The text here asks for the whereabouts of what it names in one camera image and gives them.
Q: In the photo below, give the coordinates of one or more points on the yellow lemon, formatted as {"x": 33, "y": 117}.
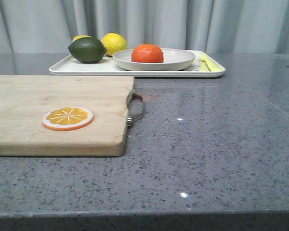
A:
{"x": 80, "y": 36}
{"x": 114, "y": 43}

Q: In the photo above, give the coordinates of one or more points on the orange slice toy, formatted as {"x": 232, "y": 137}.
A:
{"x": 67, "y": 118}

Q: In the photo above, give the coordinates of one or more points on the white bear tray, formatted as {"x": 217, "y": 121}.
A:
{"x": 108, "y": 67}

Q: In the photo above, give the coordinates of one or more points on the wooden cutting board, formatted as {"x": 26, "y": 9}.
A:
{"x": 25, "y": 99}

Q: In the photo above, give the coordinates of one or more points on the grey curtain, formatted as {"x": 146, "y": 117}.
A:
{"x": 213, "y": 26}

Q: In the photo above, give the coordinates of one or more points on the yellow plastic fork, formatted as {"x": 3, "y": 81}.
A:
{"x": 207, "y": 64}

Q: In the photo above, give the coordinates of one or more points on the orange mandarin fruit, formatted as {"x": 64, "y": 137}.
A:
{"x": 147, "y": 53}

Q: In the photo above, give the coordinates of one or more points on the green lime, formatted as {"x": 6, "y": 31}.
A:
{"x": 87, "y": 50}

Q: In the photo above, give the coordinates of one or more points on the metal cutting board handle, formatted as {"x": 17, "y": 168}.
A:
{"x": 135, "y": 109}

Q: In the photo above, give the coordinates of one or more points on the beige round plate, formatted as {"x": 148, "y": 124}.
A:
{"x": 174, "y": 60}

